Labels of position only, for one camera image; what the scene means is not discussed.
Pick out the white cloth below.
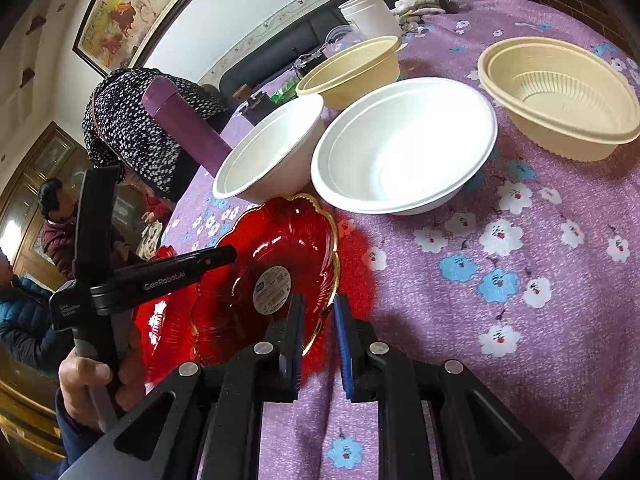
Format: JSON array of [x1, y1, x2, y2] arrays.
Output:
[[391, 0, 447, 17]]

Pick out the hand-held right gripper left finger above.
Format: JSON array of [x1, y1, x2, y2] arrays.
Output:
[[60, 292, 307, 480]]

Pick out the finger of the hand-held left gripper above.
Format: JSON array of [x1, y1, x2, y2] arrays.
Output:
[[112, 245, 238, 313]]

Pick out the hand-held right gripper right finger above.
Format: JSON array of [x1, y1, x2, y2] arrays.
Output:
[[334, 294, 576, 480]]

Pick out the wooden door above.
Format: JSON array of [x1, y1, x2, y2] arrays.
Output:
[[0, 120, 91, 281]]

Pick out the purple thermos bottle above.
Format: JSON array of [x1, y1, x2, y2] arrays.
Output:
[[141, 77, 234, 179]]

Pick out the large red glass plate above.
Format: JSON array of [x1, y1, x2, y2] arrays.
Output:
[[131, 245, 201, 396]]

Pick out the small white foam bowl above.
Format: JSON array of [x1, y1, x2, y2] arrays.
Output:
[[212, 93, 327, 207]]

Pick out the framed wall painting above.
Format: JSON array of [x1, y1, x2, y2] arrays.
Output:
[[71, 0, 236, 79]]

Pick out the person's left forearm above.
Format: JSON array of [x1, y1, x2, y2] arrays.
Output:
[[54, 400, 121, 480]]

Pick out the purple floral tablecloth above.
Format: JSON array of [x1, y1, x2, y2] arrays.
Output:
[[160, 0, 640, 480]]

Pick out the beige plastic bowl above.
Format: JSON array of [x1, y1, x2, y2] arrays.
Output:
[[295, 35, 402, 111], [476, 36, 640, 163]]

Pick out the green packet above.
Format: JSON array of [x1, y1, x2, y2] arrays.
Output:
[[270, 82, 301, 103]]

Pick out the black leather sofa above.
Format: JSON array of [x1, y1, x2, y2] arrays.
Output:
[[220, 0, 483, 106]]

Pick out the person's left hand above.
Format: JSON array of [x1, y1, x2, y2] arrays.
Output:
[[59, 342, 148, 416]]

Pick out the cream plastic bowl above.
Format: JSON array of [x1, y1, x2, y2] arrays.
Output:
[[310, 76, 498, 217]]

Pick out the white plastic jar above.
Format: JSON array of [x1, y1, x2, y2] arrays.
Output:
[[338, 0, 401, 41]]

